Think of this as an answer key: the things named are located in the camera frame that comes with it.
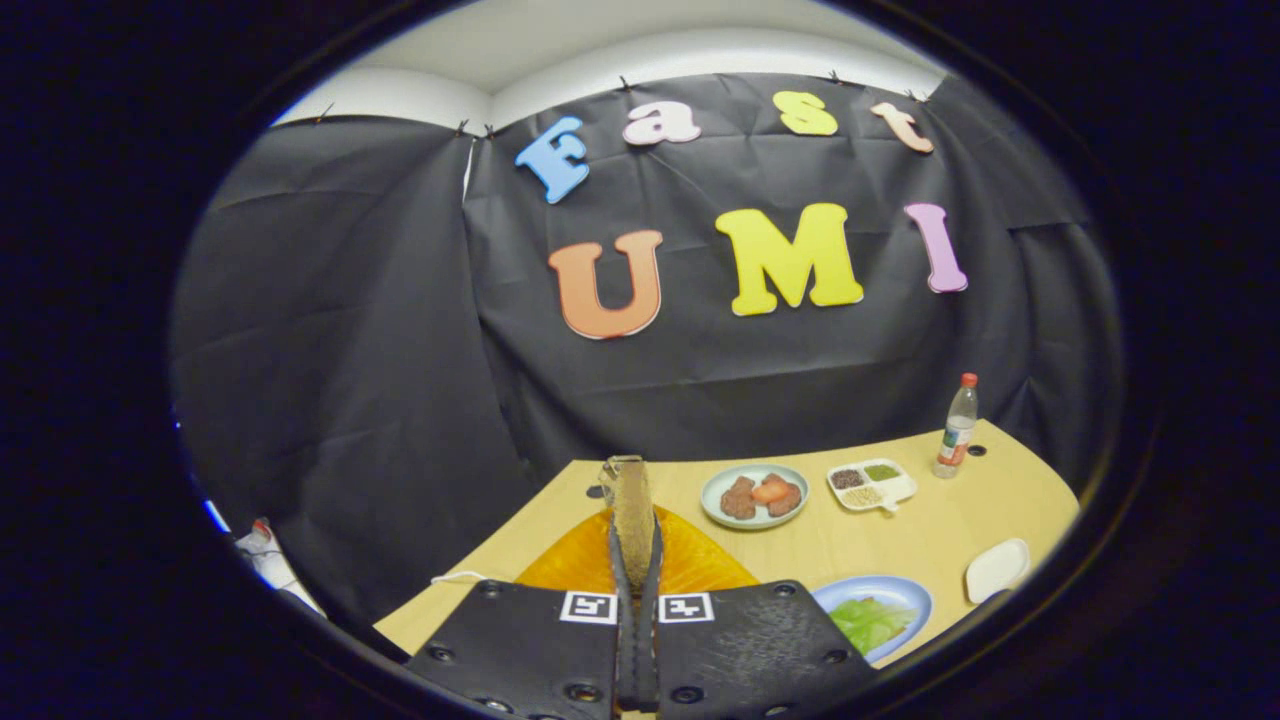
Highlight white divided seasoning tray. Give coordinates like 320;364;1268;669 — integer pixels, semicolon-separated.
827;458;919;516

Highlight small white square plate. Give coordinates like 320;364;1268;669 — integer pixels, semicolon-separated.
964;538;1032;606

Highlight clear plastic water bottle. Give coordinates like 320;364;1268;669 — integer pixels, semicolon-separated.
933;373;980;480

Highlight white and red object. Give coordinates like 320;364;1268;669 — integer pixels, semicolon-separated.
232;517;326;618

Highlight green lettuce leaf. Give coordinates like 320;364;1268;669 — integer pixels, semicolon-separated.
826;597;919;658

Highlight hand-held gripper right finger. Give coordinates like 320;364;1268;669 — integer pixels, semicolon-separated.
637;505;881;717

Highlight brown bread slice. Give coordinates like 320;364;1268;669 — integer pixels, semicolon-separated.
598;455;658;593

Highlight pale green plate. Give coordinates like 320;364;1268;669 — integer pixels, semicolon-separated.
700;463;810;531

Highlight light blue plate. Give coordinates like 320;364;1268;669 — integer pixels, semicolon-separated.
810;575;934;666

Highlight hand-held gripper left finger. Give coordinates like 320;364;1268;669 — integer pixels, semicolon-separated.
405;505;642;717

